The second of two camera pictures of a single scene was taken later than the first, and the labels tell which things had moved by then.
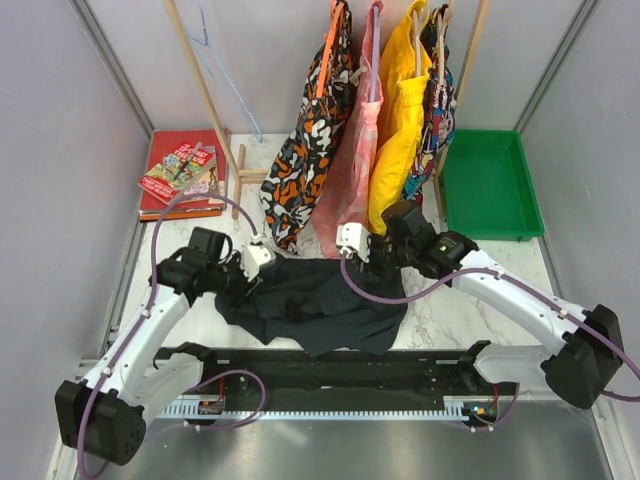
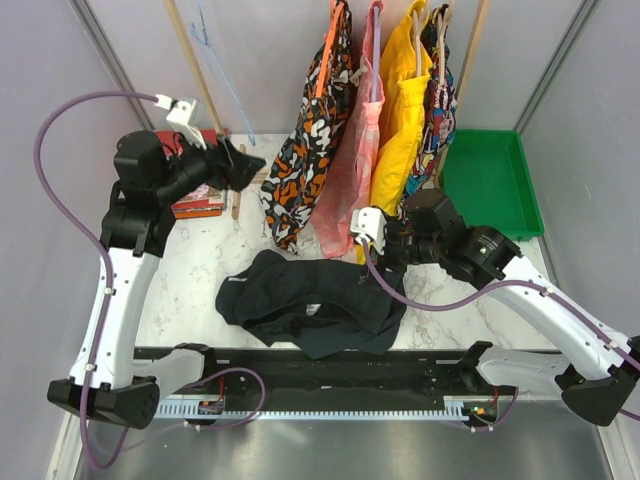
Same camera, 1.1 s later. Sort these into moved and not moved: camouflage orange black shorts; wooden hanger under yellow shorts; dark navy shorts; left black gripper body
Moved: left black gripper body
Not moved: wooden hanger under yellow shorts; dark navy shorts; camouflage orange black shorts
